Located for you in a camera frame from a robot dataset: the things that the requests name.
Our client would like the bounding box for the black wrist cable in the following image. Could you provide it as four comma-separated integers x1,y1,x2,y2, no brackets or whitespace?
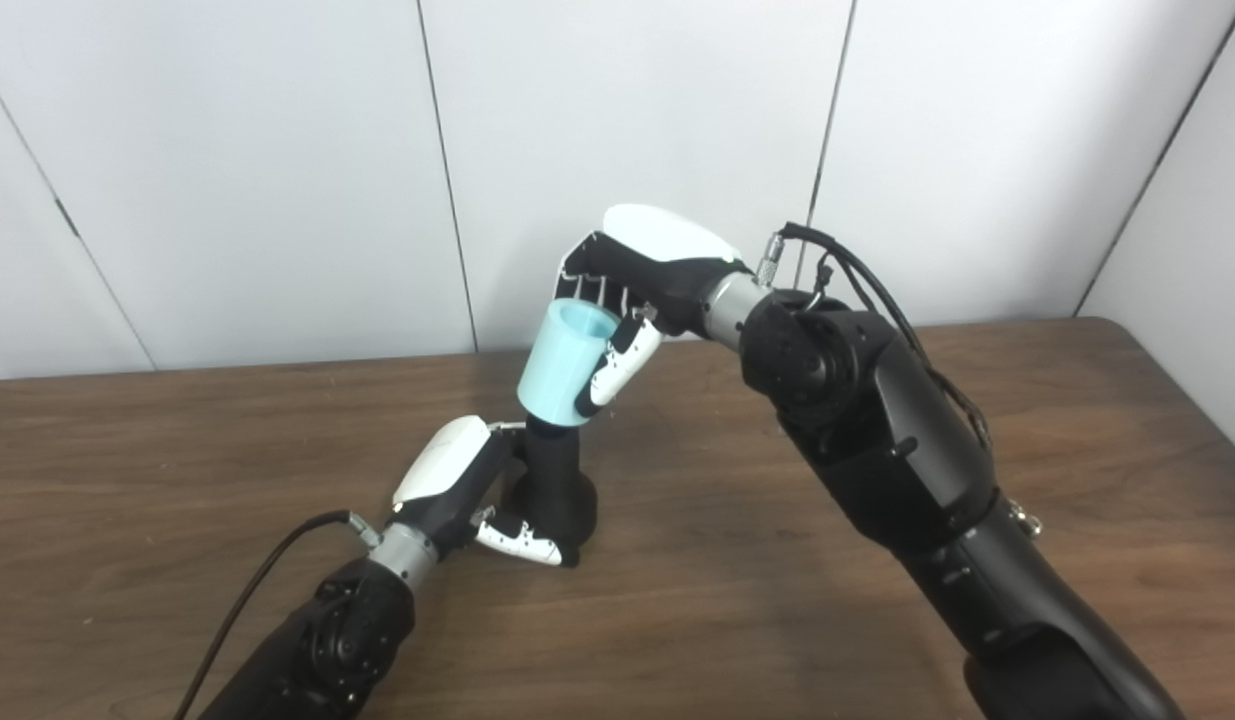
757,222,1043,541
172,510,381,720

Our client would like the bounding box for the light blue cylinder cup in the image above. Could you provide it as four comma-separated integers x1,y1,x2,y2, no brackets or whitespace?
517,300,623,429

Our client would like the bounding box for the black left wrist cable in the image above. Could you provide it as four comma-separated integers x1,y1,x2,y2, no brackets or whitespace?
172,510,381,720

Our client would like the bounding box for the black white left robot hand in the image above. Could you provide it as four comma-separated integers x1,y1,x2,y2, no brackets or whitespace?
389,415,581,568

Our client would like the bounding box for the black flared nozzle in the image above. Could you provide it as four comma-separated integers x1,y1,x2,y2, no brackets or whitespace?
504,415,598,551

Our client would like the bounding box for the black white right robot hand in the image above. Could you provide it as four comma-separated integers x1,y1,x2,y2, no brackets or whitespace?
553,204,756,419

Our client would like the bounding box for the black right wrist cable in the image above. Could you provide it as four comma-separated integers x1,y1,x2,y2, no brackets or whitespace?
757,222,1043,541

